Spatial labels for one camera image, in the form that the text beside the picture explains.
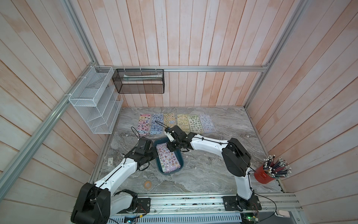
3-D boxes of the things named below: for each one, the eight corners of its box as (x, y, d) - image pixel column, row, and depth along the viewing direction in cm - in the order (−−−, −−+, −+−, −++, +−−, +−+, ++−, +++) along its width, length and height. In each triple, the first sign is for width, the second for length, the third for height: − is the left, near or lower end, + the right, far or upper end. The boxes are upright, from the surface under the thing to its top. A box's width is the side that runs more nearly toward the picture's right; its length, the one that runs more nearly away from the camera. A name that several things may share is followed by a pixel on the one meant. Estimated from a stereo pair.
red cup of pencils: (255, 184, 82) (272, 175, 68) (249, 167, 89) (263, 154, 75) (274, 184, 82) (294, 175, 68) (266, 167, 89) (284, 154, 75)
